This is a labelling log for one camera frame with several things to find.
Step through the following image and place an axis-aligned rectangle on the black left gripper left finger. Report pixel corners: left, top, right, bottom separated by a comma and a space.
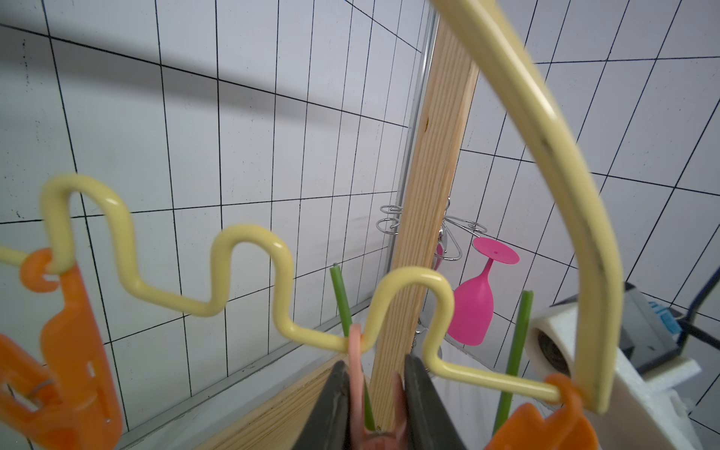
292, 361, 351, 450

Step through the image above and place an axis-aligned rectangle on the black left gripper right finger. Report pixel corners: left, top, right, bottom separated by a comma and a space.
404, 354, 466, 450

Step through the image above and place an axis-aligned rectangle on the white tulip flower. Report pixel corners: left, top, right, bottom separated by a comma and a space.
329, 264, 377, 431

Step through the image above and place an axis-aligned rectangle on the orange end clothespin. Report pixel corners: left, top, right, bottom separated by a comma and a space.
486, 373, 599, 450

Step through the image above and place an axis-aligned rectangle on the yellow wavy clothes hanger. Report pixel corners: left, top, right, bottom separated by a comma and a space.
0, 0, 626, 416

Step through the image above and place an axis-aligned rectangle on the magenta plastic wine glass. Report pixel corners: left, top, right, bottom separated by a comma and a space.
447, 237, 521, 346

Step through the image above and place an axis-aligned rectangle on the chrome glass holder stand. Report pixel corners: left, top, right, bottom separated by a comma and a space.
375, 196, 489, 263

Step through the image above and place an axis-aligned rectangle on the orange middle clothespin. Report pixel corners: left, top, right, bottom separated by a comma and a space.
1, 249, 123, 449

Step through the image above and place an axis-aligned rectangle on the wooden hanging rack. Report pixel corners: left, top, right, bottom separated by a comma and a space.
201, 20, 479, 449

